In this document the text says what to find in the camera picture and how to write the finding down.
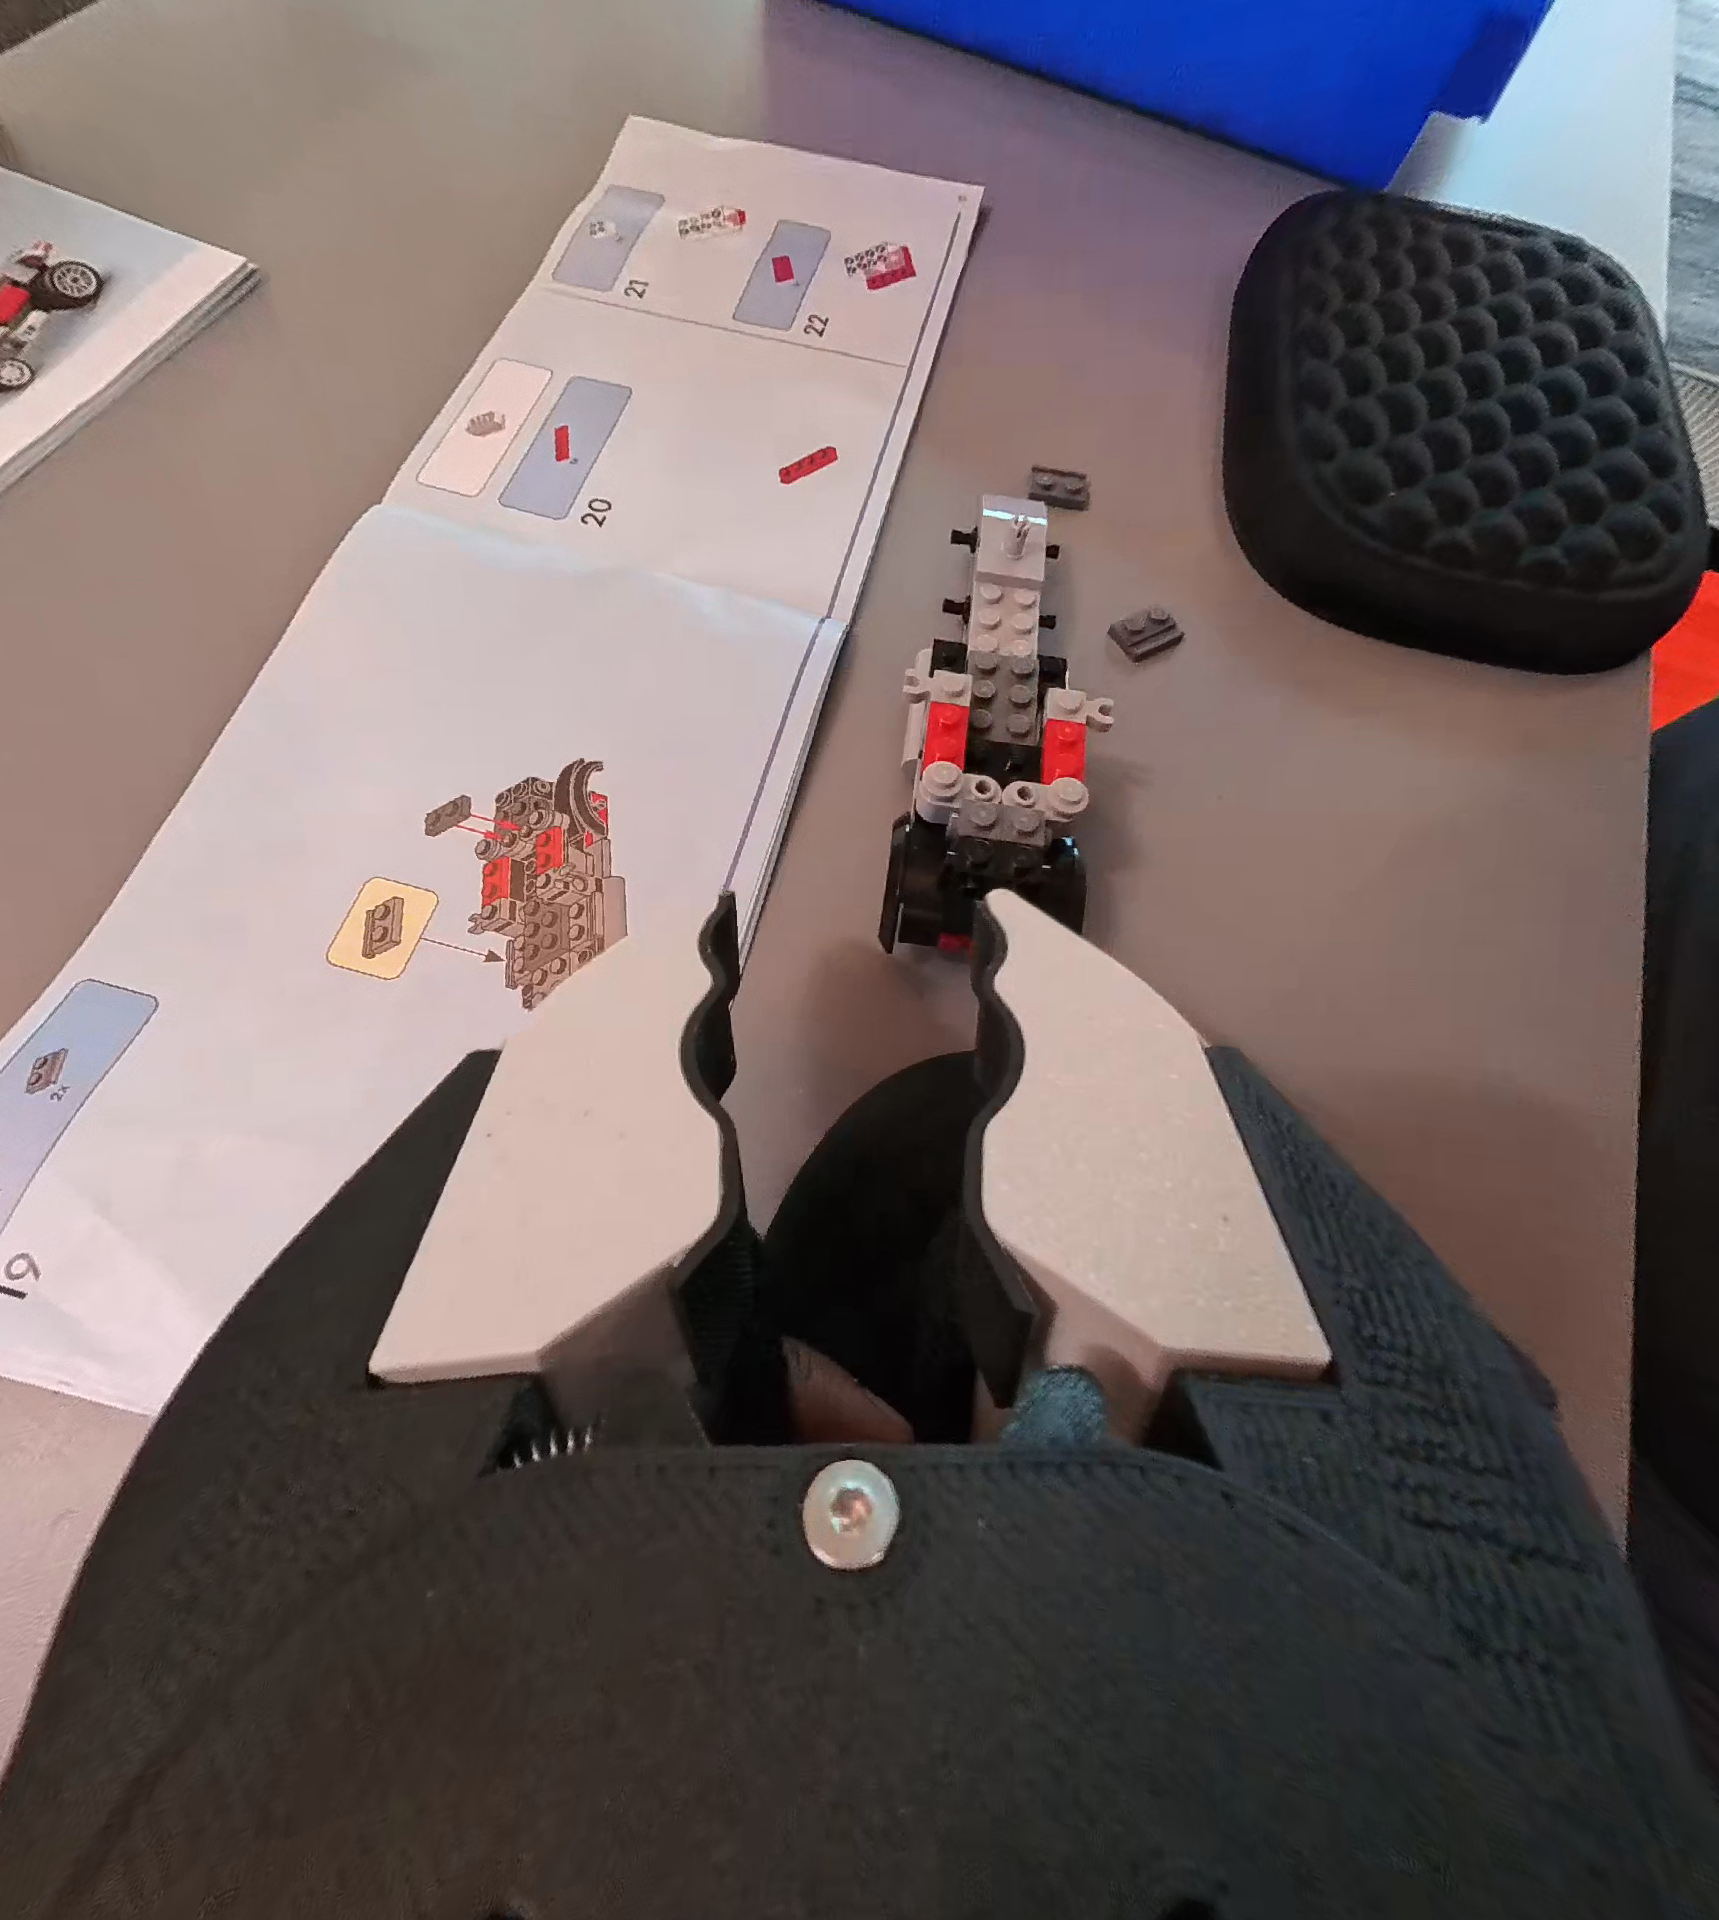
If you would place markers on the dark grey toy brick plate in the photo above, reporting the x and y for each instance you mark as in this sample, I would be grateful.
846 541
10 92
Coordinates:
1057 484
1147 634

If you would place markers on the grey desk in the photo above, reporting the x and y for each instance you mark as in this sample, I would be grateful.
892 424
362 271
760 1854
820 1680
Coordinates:
1249 900

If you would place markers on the black honeycomb padded case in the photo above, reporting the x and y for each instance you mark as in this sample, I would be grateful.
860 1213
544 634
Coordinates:
1459 435

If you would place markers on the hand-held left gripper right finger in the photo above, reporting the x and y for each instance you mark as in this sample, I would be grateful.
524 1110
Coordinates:
1129 1171

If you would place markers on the blue plastic bin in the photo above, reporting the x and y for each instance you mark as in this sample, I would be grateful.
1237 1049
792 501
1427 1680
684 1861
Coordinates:
1219 69

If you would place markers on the closed instruction booklet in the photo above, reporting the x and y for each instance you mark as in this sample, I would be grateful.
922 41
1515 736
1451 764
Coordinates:
34 344

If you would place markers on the toy brick car model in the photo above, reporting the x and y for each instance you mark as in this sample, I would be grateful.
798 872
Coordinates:
1001 661

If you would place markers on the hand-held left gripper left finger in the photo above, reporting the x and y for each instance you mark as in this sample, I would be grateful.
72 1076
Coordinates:
574 1171

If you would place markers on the open building instruction booklet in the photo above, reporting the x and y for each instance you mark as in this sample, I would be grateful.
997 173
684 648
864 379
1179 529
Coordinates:
424 674

